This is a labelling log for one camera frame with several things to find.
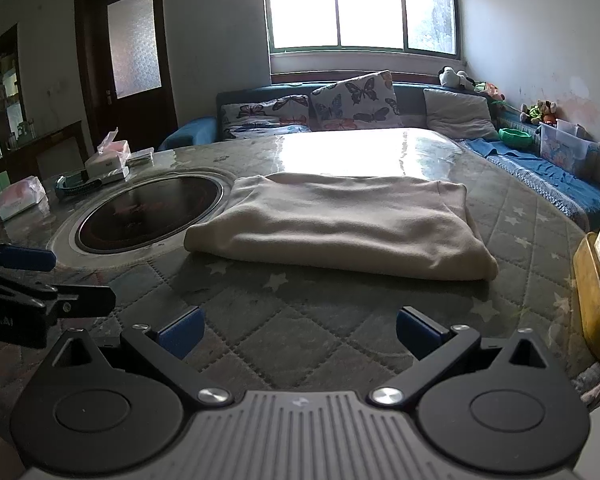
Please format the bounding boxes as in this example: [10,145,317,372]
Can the blue blanket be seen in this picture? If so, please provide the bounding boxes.
[464,137,600,232]

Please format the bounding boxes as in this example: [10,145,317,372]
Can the large butterfly print pillow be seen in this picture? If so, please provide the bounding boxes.
[310,70,402,132]

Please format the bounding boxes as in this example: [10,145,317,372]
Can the pink white tissue box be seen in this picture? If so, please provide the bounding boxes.
[84,130,131,177]

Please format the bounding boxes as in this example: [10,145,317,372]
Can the panda plush toy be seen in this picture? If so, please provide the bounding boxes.
[438,65,474,92]

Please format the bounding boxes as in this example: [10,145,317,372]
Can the upright butterfly print pillow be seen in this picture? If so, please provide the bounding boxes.
[221,95,312,126]

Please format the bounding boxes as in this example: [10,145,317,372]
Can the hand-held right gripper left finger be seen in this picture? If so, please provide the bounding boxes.
[39,306,232,407]

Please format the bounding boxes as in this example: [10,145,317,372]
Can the cream long-sleeved garment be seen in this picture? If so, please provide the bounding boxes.
[184,171,500,282]

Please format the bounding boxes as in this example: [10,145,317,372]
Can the grey pillow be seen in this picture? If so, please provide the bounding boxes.
[423,88,501,142]

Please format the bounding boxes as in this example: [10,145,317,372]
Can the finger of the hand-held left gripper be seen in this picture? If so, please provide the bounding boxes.
[0,241,57,273]
[0,269,117,320]

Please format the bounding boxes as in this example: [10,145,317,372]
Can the brown plush toys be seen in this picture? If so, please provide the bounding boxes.
[519,99,559,127]

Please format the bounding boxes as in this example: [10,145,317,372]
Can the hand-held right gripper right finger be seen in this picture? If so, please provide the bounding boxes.
[370,306,565,407]

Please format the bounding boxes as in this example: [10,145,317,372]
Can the blue black device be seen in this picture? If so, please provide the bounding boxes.
[55,170,103,197]

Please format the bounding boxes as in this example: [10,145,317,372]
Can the blue sofa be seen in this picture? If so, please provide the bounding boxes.
[157,81,600,233]

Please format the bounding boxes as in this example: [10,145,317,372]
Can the round black built-in cooktop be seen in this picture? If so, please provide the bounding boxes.
[47,171,226,267]

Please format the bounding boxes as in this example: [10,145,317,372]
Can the dark wooden shelf cabinet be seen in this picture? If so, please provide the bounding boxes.
[0,24,29,162]

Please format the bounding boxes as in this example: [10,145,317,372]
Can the yellow wooden chair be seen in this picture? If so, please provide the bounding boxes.
[572,204,600,358]

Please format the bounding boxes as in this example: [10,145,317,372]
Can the flat butterfly print pillow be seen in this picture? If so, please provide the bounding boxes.
[224,117,312,140]

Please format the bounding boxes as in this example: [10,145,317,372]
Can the green bowl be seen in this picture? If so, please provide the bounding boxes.
[498,127,534,149]

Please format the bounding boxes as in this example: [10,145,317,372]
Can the large window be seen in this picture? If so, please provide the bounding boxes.
[262,0,459,56]

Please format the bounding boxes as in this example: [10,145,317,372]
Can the pink white tissue pack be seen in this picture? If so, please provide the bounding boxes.
[0,176,50,221]

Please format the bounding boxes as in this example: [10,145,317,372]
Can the clear plastic storage box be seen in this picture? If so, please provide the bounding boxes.
[538,120,600,177]

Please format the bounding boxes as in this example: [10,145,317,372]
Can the colourful plush toy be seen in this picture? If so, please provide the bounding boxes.
[474,81,507,104]

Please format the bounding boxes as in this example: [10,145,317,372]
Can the dark wooden glass door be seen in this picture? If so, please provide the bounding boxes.
[74,0,179,137]

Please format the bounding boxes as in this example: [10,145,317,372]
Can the dark wooden counter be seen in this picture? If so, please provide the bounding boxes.
[0,120,89,226]

